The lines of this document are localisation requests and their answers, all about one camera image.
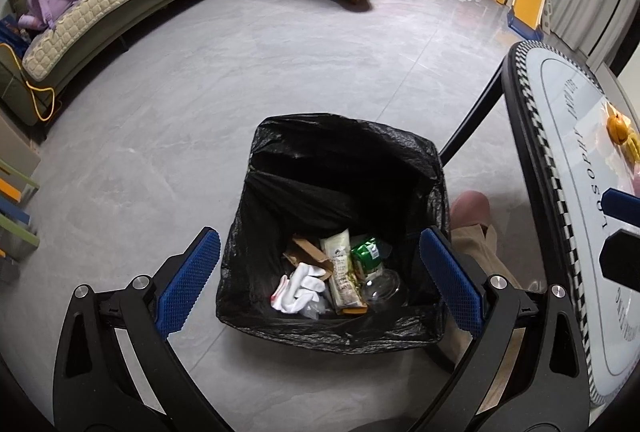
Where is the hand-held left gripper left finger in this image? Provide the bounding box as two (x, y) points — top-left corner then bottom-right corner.
(52, 227), (222, 432)

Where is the yellow banana peel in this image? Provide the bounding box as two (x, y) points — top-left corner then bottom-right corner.
(622, 127), (640, 163)

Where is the blue bag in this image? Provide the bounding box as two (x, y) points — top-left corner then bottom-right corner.
(0, 17), (31, 58)

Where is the clear plastic cup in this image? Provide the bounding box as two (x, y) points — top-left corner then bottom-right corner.
(360, 267), (402, 304)

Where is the brown cardboard piece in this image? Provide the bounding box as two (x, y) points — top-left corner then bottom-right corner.
(282, 237), (335, 280)

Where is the green snack packet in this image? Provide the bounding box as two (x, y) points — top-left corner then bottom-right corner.
(350, 237), (383, 273)

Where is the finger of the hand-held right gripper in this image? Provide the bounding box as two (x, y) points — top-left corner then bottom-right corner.
(601, 188), (640, 225)
(597, 227), (640, 284)

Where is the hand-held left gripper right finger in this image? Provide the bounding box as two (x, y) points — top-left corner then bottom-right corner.
(419, 226), (591, 432)

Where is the colourful wooden shelf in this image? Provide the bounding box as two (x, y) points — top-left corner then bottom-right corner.
(0, 112), (41, 283)

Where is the white sock bundle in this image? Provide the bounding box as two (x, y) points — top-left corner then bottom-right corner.
(271, 262), (328, 315)

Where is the black table leg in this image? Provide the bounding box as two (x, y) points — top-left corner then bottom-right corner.
(440, 62), (518, 165)

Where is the person's bare knee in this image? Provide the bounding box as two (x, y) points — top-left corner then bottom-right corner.
(449, 191), (493, 233)

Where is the yellow cable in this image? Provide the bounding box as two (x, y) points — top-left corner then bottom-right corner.
(0, 43), (58, 123)

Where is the bin with black bag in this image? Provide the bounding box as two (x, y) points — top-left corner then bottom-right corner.
(215, 112), (451, 355)

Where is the long cream printed packet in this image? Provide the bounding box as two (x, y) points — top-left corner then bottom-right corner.
(320, 228), (368, 315)

